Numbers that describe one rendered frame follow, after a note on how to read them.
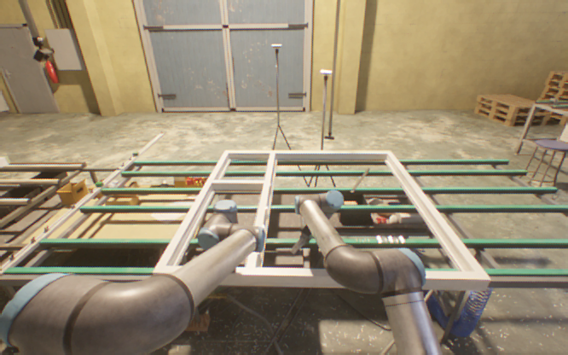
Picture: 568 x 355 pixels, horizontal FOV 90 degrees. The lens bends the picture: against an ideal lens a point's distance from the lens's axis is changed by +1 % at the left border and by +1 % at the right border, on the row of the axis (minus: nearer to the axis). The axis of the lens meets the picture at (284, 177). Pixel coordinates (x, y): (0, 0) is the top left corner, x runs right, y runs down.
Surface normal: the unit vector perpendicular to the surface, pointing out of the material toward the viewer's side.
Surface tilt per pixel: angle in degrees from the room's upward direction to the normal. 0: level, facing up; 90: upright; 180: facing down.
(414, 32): 90
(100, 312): 26
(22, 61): 90
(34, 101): 90
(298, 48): 90
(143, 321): 56
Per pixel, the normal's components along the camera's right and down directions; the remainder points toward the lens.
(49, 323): -0.15, -0.29
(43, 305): -0.10, -0.59
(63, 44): -0.01, 0.46
